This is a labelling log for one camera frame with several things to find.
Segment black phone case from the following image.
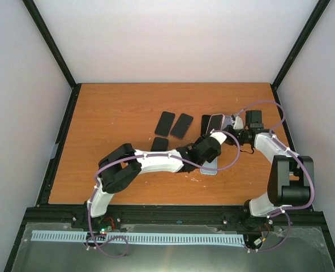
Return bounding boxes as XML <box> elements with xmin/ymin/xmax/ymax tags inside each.
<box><xmin>200</xmin><ymin>114</ymin><xmax>213</xmax><ymax>137</ymax></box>

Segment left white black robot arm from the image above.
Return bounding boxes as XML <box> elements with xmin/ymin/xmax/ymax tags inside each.
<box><xmin>84</xmin><ymin>132</ymin><xmax>226</xmax><ymax>228</ymax></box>

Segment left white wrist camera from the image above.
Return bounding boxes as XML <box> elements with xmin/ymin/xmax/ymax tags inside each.
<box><xmin>210</xmin><ymin>130</ymin><xmax>227</xmax><ymax>144</ymax></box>

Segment left black frame post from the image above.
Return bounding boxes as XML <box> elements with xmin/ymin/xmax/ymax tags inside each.
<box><xmin>22</xmin><ymin>0</ymin><xmax>78</xmax><ymax>88</ymax></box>

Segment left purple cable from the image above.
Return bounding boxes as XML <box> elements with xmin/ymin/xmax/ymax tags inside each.
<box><xmin>87</xmin><ymin>129</ymin><xmax>241</xmax><ymax>258</ymax></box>

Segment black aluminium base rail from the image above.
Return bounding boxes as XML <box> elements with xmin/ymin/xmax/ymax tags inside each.
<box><xmin>23</xmin><ymin>204</ymin><xmax>327</xmax><ymax>230</ymax></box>

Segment right black frame post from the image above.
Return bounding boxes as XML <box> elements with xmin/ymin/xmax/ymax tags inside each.
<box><xmin>271</xmin><ymin>0</ymin><xmax>330</xmax><ymax>92</ymax></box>

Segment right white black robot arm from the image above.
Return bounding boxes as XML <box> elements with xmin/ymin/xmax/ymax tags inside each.
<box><xmin>222</xmin><ymin>110</ymin><xmax>315</xmax><ymax>218</ymax></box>

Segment light blue slotted cable duct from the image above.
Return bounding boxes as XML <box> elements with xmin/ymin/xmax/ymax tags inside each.
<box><xmin>30</xmin><ymin>230</ymin><xmax>244</xmax><ymax>247</ymax></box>

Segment black smartphone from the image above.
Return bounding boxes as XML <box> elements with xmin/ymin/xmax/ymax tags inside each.
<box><xmin>170</xmin><ymin>113</ymin><xmax>194</xmax><ymax>139</ymax></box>
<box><xmin>151</xmin><ymin>137</ymin><xmax>169</xmax><ymax>152</ymax></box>

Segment phone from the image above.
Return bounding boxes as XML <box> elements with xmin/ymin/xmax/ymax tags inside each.
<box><xmin>221</xmin><ymin>115</ymin><xmax>235</xmax><ymax>130</ymax></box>
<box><xmin>200</xmin><ymin>157</ymin><xmax>218</xmax><ymax>176</ymax></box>
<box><xmin>206</xmin><ymin>114</ymin><xmax>225</xmax><ymax>134</ymax></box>

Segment metal sheet front panel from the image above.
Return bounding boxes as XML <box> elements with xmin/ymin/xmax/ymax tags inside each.
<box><xmin>10</xmin><ymin>223</ymin><xmax>335</xmax><ymax>271</ymax></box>

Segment black frame post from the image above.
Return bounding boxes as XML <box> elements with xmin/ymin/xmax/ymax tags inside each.
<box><xmin>22</xmin><ymin>0</ymin><xmax>78</xmax><ymax>88</ymax></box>
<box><xmin>271</xmin><ymin>0</ymin><xmax>330</xmax><ymax>92</ymax></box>

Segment blue smartphone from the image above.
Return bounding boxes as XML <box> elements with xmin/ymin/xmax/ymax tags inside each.
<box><xmin>154</xmin><ymin>111</ymin><xmax>175</xmax><ymax>137</ymax></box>

